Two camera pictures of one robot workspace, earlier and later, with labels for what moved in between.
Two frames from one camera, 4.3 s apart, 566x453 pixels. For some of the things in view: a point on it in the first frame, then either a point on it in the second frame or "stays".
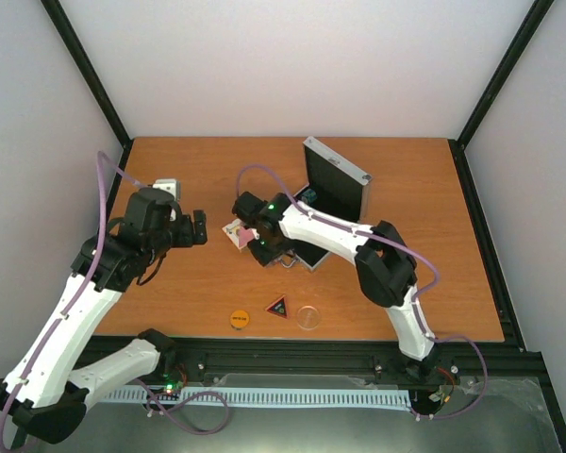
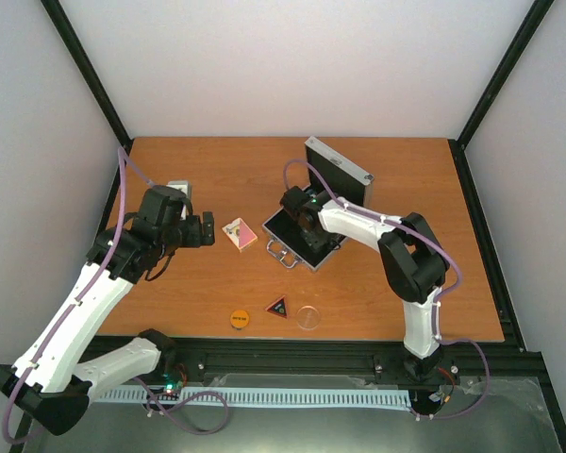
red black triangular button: [279, 308] stays
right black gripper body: [279, 245] to [318, 239]
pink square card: [241, 235] stays
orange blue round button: [240, 319] stays
